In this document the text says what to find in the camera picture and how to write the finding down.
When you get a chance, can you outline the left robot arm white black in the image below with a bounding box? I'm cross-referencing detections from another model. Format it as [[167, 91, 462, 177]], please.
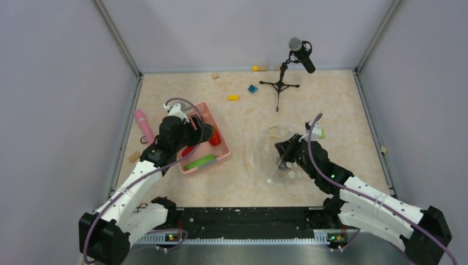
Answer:
[[78, 115, 214, 264]]

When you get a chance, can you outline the black microphone tripod stand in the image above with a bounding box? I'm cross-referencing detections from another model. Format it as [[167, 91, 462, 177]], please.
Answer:
[[259, 54, 300, 112]]

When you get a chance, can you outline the blue square block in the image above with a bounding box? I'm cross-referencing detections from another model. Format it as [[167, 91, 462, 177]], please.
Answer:
[[248, 84, 258, 93]]

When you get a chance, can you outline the pink cylindrical tube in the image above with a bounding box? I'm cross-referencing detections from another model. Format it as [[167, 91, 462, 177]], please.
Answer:
[[134, 109, 155, 144]]

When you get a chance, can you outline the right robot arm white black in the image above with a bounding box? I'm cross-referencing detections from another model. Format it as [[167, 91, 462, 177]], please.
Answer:
[[274, 134, 452, 264]]

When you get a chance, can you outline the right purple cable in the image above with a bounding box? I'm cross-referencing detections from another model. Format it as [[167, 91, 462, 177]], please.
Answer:
[[307, 112, 458, 265]]

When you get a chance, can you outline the pink perforated plastic basket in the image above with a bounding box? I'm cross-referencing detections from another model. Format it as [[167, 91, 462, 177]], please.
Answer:
[[178, 102, 231, 176]]

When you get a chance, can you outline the tan wooden block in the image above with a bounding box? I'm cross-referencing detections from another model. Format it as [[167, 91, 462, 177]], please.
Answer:
[[128, 152, 141, 163]]

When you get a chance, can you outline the black microphone with grey head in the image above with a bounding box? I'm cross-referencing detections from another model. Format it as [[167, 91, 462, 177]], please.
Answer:
[[289, 38, 316, 73]]

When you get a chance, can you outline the purple cable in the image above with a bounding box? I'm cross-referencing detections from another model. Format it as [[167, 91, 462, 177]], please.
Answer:
[[307, 112, 458, 265], [82, 97, 205, 265]]

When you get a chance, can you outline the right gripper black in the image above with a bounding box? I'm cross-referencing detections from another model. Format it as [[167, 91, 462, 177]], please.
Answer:
[[275, 133, 317, 179]]

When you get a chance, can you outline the yellow and wood cylinder block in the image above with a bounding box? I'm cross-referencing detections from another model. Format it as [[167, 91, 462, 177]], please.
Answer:
[[252, 65, 268, 72]]

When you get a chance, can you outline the green cylinder block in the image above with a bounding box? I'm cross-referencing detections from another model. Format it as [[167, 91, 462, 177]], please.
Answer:
[[319, 128, 326, 139]]

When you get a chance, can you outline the red toy chili pepper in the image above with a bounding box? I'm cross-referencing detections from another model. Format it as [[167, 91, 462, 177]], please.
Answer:
[[181, 146, 197, 157]]

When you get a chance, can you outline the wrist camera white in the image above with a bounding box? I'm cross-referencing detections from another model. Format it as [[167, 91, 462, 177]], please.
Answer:
[[163, 103, 188, 123], [302, 121, 322, 141]]

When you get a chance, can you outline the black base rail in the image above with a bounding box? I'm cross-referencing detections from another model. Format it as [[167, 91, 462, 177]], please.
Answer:
[[163, 206, 332, 240]]

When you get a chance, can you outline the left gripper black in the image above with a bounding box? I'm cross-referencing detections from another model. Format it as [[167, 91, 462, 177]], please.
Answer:
[[174, 113, 213, 151]]

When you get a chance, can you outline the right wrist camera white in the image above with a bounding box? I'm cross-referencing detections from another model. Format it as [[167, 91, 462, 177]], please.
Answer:
[[302, 121, 322, 141]]

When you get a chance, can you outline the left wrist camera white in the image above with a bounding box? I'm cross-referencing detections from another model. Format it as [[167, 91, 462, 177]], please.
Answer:
[[163, 103, 188, 123]]

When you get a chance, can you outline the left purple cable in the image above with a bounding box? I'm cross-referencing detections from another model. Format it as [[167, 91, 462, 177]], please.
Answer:
[[82, 97, 205, 265]]

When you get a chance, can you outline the yellow rectangular block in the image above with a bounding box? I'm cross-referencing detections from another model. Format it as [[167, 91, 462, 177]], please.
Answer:
[[227, 95, 240, 101]]

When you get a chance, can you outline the green toy cucumber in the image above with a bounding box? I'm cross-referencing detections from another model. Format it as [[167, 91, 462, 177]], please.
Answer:
[[184, 155, 217, 170]]

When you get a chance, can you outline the clear dotted zip top bag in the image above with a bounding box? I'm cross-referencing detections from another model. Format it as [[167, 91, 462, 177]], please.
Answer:
[[250, 126, 307, 185]]

